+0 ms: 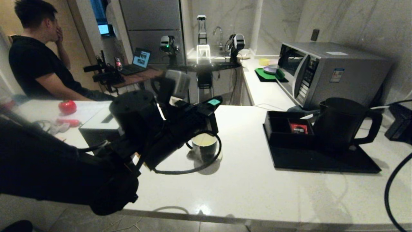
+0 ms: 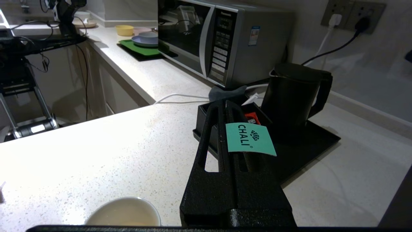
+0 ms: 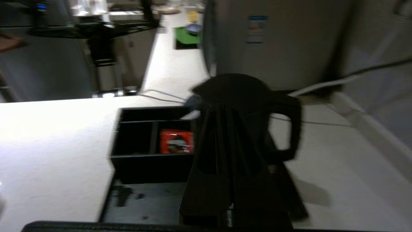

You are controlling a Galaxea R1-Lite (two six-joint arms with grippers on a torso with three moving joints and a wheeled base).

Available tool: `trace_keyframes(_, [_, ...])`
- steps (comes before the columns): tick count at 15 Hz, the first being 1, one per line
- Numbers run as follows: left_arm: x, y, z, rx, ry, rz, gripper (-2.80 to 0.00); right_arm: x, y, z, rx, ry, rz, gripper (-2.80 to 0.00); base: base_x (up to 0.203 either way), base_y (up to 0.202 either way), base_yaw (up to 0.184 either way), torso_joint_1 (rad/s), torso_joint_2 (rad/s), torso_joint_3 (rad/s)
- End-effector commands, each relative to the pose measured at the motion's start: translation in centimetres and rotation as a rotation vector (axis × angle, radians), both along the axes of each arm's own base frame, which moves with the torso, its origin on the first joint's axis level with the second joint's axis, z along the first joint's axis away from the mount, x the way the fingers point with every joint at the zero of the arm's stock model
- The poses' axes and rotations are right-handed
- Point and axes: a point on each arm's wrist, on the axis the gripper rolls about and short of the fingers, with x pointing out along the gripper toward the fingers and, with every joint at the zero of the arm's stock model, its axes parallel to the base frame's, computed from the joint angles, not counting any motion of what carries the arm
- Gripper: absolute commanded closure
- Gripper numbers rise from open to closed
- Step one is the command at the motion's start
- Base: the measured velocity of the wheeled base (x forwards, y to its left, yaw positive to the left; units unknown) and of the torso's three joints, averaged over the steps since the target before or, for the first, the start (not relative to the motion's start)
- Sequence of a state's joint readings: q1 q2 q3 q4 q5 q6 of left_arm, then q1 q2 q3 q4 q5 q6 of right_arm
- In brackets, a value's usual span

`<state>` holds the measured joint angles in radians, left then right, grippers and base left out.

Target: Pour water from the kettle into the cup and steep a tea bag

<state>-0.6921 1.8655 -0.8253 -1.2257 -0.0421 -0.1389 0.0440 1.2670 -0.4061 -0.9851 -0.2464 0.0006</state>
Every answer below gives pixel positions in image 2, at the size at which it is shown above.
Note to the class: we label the black round tabletop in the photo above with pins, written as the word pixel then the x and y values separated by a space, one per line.
pixel 32 43

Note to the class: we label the yellow bowl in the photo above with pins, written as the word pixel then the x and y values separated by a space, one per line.
pixel 124 30

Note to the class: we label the pink bowl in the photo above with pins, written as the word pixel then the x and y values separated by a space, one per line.
pixel 141 30

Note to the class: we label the black electric kettle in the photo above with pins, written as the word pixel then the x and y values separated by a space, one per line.
pixel 289 103

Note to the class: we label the black mug white inside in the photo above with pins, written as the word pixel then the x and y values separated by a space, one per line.
pixel 122 212

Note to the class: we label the pyramid tea bag teal tag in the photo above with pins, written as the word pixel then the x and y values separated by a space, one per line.
pixel 251 138

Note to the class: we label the red tea packet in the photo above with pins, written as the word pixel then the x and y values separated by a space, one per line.
pixel 251 117

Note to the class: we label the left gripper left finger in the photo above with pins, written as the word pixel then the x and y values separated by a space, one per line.
pixel 206 193

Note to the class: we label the green mat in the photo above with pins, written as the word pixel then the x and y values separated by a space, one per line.
pixel 135 47

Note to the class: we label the grey folded cloth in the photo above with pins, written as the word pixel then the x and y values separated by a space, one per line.
pixel 225 93

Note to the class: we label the purple plate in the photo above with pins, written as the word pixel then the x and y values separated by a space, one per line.
pixel 135 42

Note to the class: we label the beige round plate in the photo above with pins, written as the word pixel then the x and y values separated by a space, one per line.
pixel 88 25

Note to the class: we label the small white cup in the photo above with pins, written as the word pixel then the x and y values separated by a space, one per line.
pixel 82 16

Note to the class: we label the small grey bowl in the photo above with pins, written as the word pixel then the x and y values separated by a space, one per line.
pixel 149 37

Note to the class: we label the black serving tray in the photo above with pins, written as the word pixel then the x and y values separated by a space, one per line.
pixel 305 151

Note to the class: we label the white sachet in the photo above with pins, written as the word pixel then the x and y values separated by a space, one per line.
pixel 252 98

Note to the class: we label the black background robot arm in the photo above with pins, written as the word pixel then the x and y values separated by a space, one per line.
pixel 66 19

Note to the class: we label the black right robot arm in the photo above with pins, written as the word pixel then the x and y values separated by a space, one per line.
pixel 399 206

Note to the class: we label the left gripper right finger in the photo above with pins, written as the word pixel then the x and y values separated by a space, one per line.
pixel 257 193

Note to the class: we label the white base cabinet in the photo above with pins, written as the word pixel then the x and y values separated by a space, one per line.
pixel 122 90

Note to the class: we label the silver microwave oven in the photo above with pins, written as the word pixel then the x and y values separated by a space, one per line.
pixel 264 58

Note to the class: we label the black compartment organizer box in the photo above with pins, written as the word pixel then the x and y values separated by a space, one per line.
pixel 201 122

